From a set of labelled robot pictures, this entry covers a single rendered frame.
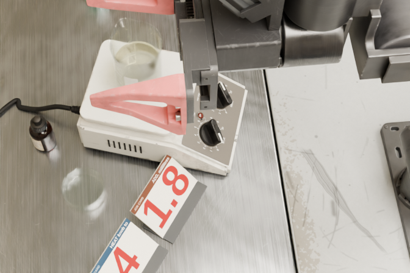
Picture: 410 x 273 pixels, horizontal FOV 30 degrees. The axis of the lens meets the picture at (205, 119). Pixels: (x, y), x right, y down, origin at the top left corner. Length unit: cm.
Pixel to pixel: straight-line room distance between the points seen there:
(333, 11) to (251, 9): 6
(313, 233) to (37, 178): 36
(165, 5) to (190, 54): 10
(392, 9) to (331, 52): 6
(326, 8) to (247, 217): 48
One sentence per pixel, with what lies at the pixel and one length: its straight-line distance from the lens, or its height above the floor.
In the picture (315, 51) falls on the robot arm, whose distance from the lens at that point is 62.
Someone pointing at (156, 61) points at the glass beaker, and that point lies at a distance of 91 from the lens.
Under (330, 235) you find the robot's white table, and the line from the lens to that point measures 100.
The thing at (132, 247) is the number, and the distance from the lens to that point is 95.
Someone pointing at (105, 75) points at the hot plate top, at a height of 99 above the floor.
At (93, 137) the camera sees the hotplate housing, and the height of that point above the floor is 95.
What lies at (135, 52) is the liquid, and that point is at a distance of 95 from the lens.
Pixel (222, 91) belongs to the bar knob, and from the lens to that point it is 99.
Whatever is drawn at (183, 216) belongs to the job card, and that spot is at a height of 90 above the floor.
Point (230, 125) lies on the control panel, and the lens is 100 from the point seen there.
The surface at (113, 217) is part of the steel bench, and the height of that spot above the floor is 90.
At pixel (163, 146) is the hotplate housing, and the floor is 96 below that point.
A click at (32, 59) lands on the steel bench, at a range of 111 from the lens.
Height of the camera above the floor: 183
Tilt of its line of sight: 63 degrees down
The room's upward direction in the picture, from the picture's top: 3 degrees clockwise
